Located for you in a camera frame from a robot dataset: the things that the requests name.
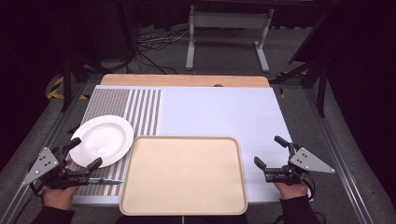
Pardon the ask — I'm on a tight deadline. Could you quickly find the white table cover sheet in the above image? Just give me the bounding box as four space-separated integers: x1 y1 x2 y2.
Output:
72 84 312 206

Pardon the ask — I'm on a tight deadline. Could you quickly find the beige rectangular tray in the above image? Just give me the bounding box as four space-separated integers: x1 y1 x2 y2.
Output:
119 135 249 217

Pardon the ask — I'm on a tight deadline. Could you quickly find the black metal stand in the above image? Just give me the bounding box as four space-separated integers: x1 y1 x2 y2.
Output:
60 52 106 114
269 12 332 119

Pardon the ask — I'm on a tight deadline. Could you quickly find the white metal stand frame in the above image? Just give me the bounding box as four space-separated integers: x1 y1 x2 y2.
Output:
185 5 275 74

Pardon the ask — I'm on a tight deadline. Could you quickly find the white round plate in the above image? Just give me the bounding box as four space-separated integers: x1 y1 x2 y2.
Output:
68 114 135 169

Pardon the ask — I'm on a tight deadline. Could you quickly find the person's right hand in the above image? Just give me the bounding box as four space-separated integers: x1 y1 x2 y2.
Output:
274 181 310 201

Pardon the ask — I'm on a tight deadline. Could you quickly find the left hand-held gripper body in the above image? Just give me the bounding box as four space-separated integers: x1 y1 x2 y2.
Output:
21 146 92 191

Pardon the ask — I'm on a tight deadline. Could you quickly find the person's left hand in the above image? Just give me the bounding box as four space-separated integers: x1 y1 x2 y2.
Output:
40 185 80 211

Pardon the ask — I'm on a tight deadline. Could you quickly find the striped grey placemat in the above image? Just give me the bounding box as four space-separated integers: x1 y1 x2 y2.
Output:
73 88 163 198

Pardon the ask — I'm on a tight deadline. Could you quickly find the person's dark torso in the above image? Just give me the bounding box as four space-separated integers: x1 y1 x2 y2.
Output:
115 214 250 224

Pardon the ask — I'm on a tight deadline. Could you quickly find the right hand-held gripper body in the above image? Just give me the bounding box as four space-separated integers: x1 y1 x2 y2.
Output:
263 142 336 187

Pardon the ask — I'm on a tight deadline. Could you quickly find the aluminium floor rail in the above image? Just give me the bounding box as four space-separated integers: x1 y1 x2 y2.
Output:
0 81 92 224
302 88 375 224

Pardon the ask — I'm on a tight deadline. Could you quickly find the tangle of floor cables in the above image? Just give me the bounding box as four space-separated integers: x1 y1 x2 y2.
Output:
134 27 191 76

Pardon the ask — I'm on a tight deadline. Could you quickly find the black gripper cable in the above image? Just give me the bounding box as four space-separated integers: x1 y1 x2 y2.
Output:
302 173 318 201

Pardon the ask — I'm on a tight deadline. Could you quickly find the metal table knife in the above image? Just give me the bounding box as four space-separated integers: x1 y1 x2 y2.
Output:
87 177 124 187

